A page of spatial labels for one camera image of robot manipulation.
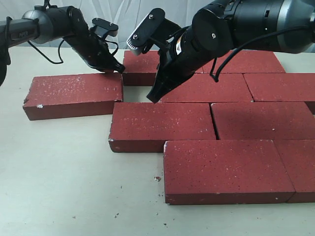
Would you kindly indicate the red brick front row large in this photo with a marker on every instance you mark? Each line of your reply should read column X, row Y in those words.
column 223, row 172

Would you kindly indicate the red brick second row right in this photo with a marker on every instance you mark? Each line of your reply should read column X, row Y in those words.
column 282, row 87

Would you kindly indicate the red brick third row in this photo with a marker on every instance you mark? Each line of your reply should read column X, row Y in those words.
column 263, row 120

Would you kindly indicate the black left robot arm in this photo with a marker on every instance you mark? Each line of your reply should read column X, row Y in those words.
column 48, row 22

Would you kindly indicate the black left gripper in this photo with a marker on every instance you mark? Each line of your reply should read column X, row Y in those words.
column 95, row 54

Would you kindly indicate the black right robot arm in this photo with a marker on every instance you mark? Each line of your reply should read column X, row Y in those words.
column 221, row 29

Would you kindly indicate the red brick back row left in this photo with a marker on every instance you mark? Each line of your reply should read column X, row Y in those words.
column 140, row 70

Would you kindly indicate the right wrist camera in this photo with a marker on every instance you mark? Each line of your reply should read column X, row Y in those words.
column 154, row 29

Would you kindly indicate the angled red brick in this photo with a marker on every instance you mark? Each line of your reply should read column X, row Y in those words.
column 69, row 96

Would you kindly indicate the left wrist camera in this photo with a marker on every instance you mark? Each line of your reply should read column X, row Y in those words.
column 104, row 28

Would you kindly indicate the red brick front right edge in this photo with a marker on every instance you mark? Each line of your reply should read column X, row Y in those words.
column 298, row 157

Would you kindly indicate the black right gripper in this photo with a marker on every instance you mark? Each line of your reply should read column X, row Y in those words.
column 179, row 63

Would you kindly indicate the red brick back row right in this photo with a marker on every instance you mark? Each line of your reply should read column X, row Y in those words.
column 251, row 61

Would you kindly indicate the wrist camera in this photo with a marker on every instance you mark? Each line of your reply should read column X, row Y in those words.
column 104, row 28
column 154, row 29

